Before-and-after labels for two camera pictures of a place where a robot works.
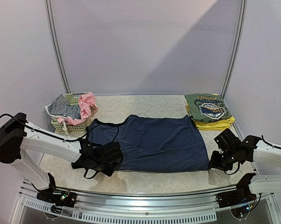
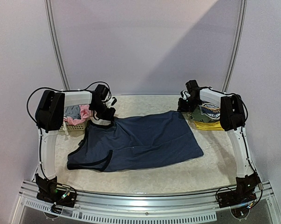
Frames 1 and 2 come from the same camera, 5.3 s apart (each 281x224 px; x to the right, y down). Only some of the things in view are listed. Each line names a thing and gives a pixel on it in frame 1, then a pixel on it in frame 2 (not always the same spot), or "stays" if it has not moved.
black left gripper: [110, 171] → [109, 116]
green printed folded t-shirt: [204, 107] stays
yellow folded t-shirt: [220, 124] stays
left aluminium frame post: [48, 11] stays
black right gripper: [215, 163] → [183, 106]
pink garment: [86, 101] stays
